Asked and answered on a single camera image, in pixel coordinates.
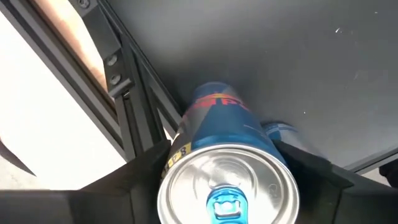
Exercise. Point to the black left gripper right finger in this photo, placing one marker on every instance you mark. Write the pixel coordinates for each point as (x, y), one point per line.
(348, 208)

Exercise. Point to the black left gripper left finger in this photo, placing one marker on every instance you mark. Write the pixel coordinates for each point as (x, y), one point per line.
(77, 208)

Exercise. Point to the blue silver Red Bull can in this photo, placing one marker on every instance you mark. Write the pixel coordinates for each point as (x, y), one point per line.
(280, 130)
(224, 130)

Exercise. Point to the plywood side board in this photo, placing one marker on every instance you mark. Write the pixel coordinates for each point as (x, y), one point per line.
(71, 37)

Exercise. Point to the black aluminium table frame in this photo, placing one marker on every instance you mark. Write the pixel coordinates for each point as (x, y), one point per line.
(124, 124)

